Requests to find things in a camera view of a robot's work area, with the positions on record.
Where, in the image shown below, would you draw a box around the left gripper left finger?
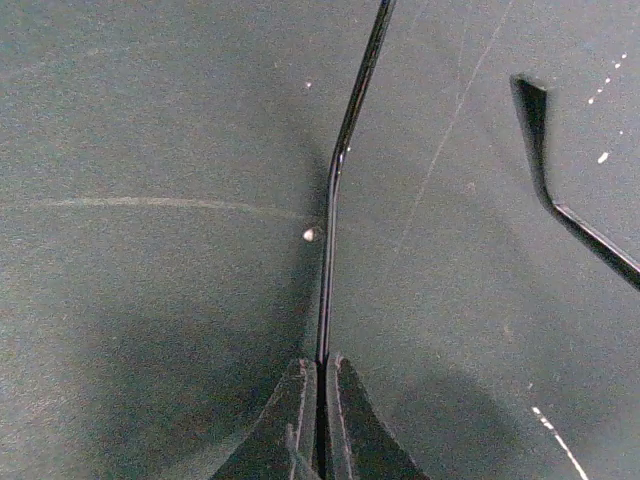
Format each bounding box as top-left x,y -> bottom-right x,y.
213,359 -> 318,480

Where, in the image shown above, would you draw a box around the black sunglasses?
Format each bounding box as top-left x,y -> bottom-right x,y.
315,1 -> 639,479

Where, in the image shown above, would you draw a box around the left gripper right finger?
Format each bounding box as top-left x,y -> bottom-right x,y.
326,355 -> 427,480

